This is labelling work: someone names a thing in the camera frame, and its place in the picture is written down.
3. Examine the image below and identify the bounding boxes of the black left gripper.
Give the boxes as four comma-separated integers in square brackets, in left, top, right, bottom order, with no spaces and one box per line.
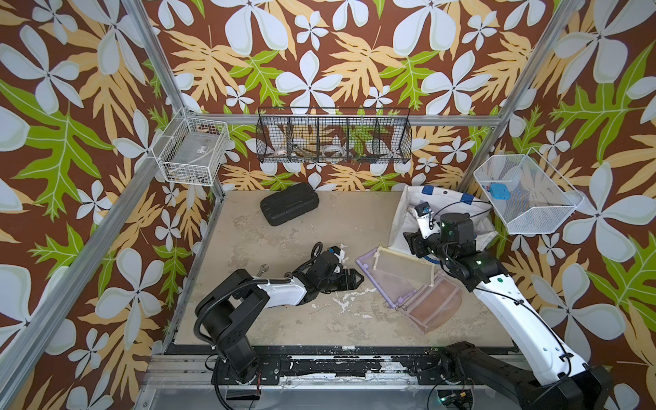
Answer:
[318,267,366,292]

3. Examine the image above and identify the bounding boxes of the cream mesh pouch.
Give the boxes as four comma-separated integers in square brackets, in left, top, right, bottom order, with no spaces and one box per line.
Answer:
[373,247,436,286]

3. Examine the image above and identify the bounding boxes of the purple mesh pouch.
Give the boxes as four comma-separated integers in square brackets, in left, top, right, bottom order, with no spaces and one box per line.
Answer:
[356,247,417,309]

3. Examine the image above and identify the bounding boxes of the pink mesh pouch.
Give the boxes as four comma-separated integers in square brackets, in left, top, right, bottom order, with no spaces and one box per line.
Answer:
[400,275,462,334]

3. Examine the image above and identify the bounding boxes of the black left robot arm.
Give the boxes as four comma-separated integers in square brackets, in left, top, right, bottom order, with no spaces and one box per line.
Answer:
[193,242,365,384]

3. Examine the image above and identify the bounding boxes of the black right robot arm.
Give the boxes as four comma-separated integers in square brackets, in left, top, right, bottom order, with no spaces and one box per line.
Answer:
[403,203,613,409]

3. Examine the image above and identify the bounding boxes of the white Doraemon canvas bag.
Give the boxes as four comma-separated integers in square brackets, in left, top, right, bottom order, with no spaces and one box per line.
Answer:
[388,183,499,257]

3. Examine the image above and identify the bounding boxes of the small blue object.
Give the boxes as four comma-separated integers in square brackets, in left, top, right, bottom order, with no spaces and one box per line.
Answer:
[488,183,511,201]

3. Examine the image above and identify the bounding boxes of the silver open-end wrench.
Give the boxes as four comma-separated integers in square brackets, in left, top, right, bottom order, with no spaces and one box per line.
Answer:
[257,264,269,277]

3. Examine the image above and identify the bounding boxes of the white hexagonal mesh basket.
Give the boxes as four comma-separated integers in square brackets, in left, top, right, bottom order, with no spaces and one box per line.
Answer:
[474,149,584,236]

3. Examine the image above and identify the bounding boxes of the black hard zipper case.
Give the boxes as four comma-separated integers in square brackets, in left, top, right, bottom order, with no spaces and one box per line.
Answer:
[261,183,319,227]

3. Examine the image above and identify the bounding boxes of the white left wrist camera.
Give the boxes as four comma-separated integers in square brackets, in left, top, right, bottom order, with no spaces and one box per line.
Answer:
[328,245,348,265]

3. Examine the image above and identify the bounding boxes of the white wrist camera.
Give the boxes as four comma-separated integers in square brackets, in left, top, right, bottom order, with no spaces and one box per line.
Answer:
[413,202,435,239]
[328,245,348,265]

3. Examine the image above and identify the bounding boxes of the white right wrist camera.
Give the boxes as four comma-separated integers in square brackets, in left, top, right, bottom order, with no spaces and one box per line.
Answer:
[413,202,435,239]

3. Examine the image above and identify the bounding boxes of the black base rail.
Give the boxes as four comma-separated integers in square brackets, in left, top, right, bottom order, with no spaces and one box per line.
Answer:
[204,344,488,386]

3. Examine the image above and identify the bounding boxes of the black wire basket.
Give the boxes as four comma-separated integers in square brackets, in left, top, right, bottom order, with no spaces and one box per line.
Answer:
[255,107,412,164]

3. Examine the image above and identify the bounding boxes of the white wire basket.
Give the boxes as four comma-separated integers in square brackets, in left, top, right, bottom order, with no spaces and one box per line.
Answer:
[153,109,232,187]

